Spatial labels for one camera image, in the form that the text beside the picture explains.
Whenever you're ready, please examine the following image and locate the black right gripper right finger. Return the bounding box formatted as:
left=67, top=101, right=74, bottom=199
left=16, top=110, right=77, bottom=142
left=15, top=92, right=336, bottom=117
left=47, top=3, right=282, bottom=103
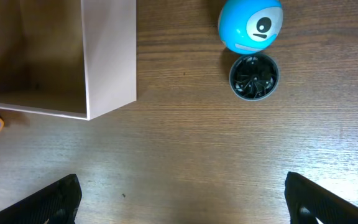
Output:
left=285, top=172, right=358, bottom=224

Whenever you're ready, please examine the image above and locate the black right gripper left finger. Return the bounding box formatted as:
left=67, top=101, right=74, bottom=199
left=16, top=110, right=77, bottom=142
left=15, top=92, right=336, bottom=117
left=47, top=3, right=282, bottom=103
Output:
left=0, top=174, right=82, bottom=224

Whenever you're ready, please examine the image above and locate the blue ball toy with base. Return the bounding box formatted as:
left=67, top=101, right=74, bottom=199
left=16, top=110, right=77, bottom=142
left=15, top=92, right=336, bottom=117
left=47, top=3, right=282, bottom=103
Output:
left=218, top=0, right=283, bottom=101

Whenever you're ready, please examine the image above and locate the white cardboard box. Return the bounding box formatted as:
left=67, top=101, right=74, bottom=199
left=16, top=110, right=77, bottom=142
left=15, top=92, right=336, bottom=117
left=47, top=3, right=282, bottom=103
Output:
left=0, top=0, right=137, bottom=120

